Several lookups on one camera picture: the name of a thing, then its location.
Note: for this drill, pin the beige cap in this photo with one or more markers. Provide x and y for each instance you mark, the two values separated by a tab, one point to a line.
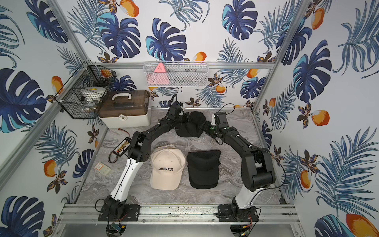
168	163

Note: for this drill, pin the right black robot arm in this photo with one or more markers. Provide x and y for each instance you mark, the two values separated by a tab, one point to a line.
257	171

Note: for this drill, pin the white box brown lid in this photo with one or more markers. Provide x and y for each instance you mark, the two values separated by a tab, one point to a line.
125	109

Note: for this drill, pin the black charging board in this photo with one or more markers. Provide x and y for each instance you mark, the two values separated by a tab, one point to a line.
122	147

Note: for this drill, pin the black wire basket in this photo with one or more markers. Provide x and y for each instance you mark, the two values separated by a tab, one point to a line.
81	96

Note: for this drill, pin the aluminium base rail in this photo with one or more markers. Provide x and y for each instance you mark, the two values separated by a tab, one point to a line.
176	214

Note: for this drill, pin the clear wall shelf tray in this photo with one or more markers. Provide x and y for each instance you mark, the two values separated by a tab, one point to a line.
181	74

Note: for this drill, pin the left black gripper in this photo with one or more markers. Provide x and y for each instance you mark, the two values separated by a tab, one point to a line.
180	119

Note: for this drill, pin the black cap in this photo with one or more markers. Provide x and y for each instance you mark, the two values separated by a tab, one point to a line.
203	167
192	125

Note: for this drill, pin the small beige battery pack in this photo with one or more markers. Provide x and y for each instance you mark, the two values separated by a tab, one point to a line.
102	169

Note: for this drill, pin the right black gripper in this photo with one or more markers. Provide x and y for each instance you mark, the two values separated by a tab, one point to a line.
208	124

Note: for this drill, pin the white bowl in basket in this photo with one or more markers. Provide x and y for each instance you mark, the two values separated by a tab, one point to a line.
92	94

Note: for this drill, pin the pink triangle card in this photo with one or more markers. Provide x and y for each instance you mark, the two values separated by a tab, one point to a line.
159	77

